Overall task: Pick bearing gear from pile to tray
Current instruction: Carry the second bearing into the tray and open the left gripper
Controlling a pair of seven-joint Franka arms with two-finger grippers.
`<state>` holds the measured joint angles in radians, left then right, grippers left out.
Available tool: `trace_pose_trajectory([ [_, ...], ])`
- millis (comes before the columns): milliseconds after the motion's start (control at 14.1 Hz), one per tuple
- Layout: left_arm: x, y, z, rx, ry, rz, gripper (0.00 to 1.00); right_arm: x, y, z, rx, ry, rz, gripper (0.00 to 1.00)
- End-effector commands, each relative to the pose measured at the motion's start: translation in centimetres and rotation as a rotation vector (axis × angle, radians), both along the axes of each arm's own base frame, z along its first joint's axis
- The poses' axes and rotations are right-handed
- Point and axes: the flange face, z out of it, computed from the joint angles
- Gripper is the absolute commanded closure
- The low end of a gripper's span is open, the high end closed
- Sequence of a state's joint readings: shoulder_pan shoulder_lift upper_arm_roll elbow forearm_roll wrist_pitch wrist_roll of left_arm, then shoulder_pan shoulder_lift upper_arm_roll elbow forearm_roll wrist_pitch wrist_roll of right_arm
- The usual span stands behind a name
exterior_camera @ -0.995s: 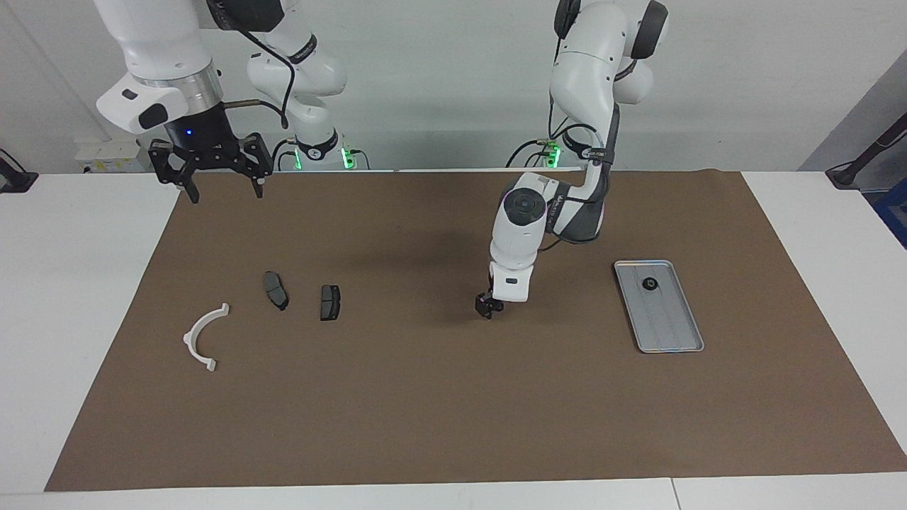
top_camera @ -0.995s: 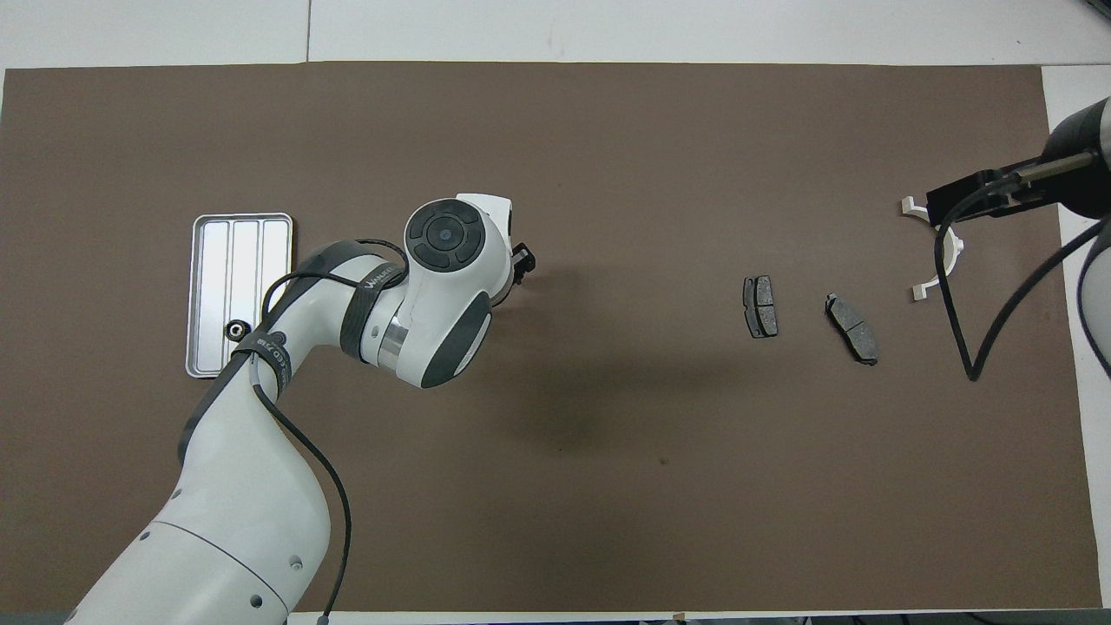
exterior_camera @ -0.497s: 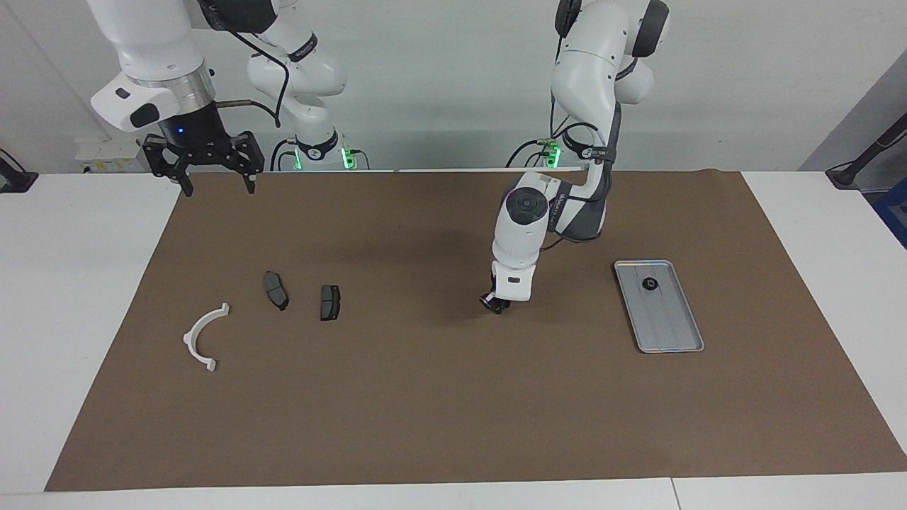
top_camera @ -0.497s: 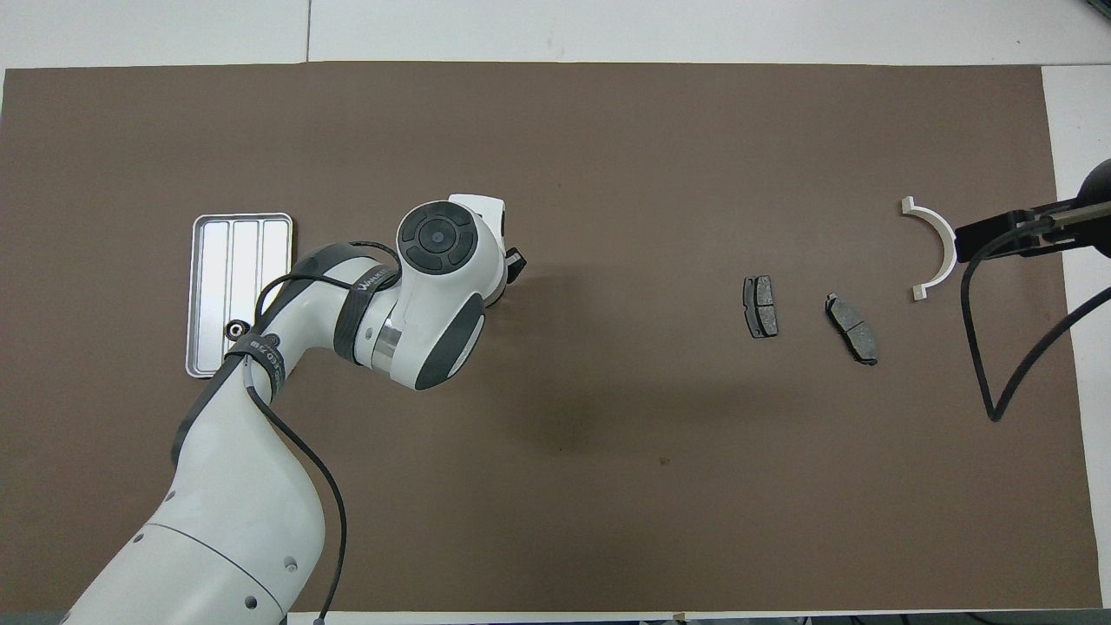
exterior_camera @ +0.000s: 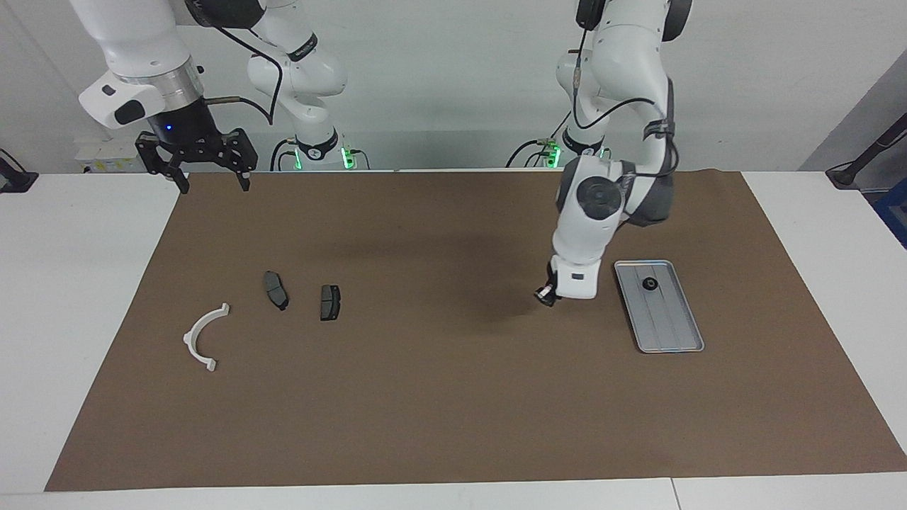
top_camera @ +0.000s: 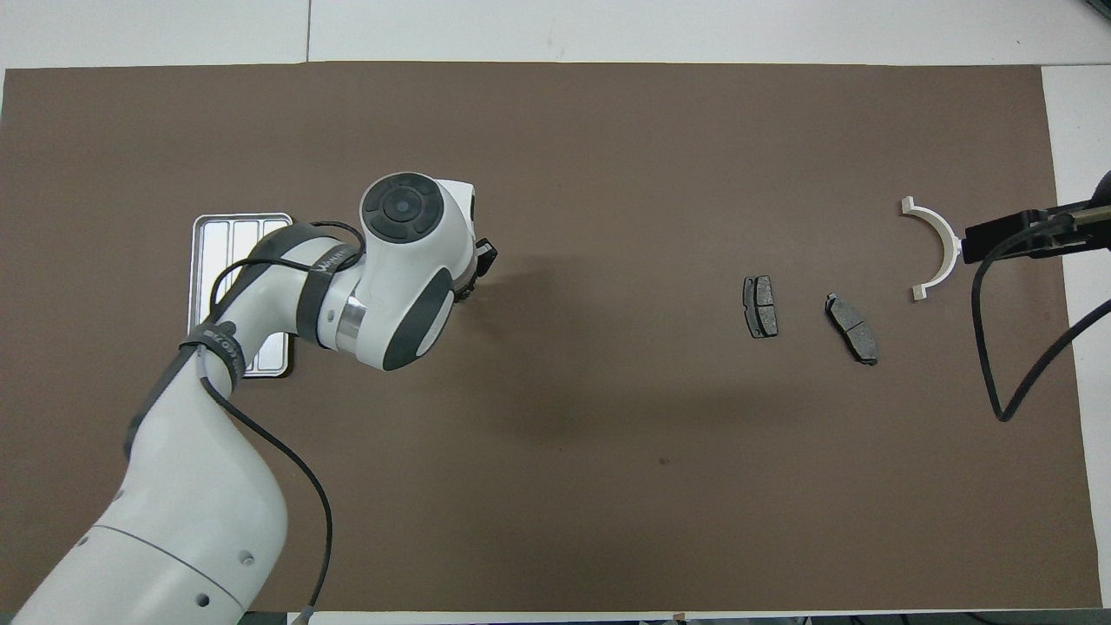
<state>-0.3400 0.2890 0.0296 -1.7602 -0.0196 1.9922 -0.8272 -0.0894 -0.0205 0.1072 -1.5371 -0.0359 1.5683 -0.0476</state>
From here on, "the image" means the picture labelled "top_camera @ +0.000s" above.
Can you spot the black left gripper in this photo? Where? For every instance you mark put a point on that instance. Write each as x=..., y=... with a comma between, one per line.
x=463, y=290

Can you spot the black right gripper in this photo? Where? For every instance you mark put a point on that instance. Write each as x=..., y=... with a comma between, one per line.
x=1098, y=226

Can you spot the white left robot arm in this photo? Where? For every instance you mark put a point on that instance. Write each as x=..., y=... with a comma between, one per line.
x=191, y=486

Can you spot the silver metal tray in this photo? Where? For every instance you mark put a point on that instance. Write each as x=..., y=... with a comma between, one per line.
x=208, y=239

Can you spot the curved grey brake pad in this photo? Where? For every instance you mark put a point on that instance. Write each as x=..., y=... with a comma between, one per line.
x=852, y=330

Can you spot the rectangular grey brake pad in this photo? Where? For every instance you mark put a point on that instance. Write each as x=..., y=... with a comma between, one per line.
x=761, y=305

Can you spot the brown table mat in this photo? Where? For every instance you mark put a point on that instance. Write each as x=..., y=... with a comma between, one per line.
x=608, y=486

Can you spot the white semicircular bracket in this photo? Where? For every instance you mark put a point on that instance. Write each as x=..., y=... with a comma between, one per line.
x=944, y=239

